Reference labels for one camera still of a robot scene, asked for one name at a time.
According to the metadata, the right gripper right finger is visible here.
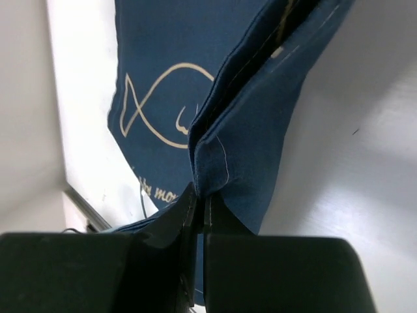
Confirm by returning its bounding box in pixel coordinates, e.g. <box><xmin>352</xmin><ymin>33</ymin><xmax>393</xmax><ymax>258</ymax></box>
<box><xmin>203</xmin><ymin>194</ymin><xmax>373</xmax><ymax>312</ymax></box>

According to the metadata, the aluminium front rail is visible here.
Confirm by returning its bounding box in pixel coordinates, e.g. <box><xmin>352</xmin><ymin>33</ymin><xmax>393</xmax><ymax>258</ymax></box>
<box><xmin>64</xmin><ymin>186</ymin><xmax>111</xmax><ymax>231</ymax></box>

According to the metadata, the blue fish placemat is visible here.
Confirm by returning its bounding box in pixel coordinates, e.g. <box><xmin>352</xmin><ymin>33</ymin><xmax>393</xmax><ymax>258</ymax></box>
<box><xmin>106</xmin><ymin>0</ymin><xmax>356</xmax><ymax>236</ymax></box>

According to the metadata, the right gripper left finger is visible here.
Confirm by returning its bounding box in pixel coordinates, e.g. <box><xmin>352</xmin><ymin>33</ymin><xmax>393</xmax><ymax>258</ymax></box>
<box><xmin>1</xmin><ymin>186</ymin><xmax>196</xmax><ymax>312</ymax></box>

